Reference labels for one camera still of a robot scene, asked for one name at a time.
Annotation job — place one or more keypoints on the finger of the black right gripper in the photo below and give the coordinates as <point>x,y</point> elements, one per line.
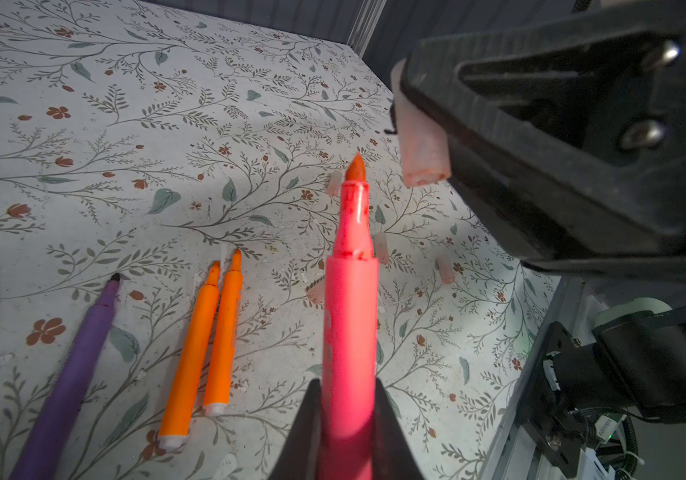
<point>568,138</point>

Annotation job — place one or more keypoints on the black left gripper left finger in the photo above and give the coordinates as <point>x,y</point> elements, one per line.
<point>299,456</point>

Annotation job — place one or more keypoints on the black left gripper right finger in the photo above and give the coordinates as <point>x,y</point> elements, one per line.
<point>392,458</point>

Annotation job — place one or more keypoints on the orange marker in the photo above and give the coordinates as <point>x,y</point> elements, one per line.
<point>182,397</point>
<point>217,391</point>

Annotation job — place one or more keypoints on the pink marker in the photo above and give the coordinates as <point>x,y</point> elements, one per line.
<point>349,337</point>

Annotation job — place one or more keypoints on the translucent pink pen cap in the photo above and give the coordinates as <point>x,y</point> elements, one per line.
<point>423,144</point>

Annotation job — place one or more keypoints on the purple marker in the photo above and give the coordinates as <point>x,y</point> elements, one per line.
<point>40,457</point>

